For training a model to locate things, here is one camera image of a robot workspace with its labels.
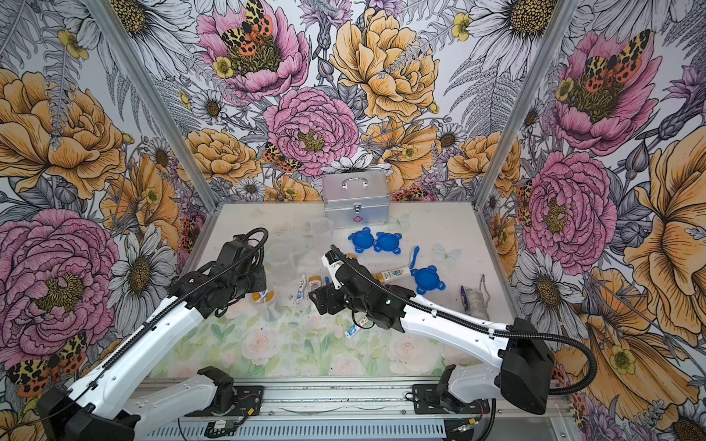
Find white bottle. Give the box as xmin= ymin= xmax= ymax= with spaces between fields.
xmin=249 ymin=290 xmax=281 ymax=322

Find blue lid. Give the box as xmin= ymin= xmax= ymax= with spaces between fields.
xmin=373 ymin=232 xmax=402 ymax=255
xmin=411 ymin=266 xmax=446 ymax=295
xmin=347 ymin=227 xmax=375 ymax=254

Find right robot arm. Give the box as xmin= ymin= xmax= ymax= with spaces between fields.
xmin=309 ymin=247 xmax=555 ymax=415

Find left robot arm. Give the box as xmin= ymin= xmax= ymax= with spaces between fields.
xmin=37 ymin=227 xmax=268 ymax=440

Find white bottle lying sideways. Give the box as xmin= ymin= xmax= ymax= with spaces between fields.
xmin=375 ymin=266 xmax=411 ymax=285

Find white bottle left barcode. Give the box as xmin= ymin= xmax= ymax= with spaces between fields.
xmin=308 ymin=276 xmax=323 ymax=291

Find toothpaste tube front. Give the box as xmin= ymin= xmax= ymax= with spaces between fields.
xmin=344 ymin=317 xmax=369 ymax=338

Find small toothpaste tube left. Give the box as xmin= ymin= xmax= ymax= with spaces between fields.
xmin=295 ymin=275 xmax=308 ymax=301

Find blue toothbrush near lid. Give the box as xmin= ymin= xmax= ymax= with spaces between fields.
xmin=409 ymin=245 xmax=420 ymax=270

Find silver metal first-aid case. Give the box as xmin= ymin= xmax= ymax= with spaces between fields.
xmin=322 ymin=171 xmax=390 ymax=229

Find clear packet right edge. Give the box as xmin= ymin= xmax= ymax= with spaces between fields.
xmin=460 ymin=275 xmax=491 ymax=321

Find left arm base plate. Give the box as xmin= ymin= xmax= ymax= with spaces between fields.
xmin=187 ymin=385 xmax=265 ymax=417

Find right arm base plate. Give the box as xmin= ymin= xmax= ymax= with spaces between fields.
xmin=404 ymin=383 xmax=491 ymax=416

